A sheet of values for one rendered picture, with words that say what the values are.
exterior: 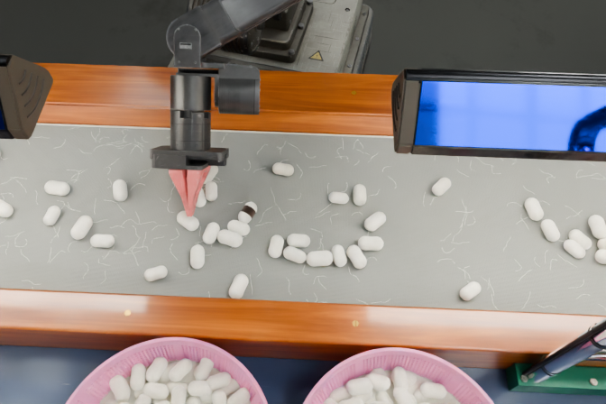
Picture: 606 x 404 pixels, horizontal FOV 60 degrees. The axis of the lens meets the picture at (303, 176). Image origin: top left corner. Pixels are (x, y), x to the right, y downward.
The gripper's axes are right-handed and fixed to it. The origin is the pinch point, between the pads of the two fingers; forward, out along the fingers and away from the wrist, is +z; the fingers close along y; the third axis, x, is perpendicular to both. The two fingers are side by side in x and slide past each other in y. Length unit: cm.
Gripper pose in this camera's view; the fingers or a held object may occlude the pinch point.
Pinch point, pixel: (190, 210)
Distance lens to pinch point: 79.4
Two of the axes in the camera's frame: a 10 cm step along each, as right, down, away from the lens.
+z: -0.4, 9.9, 1.5
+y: 10.0, 0.4, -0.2
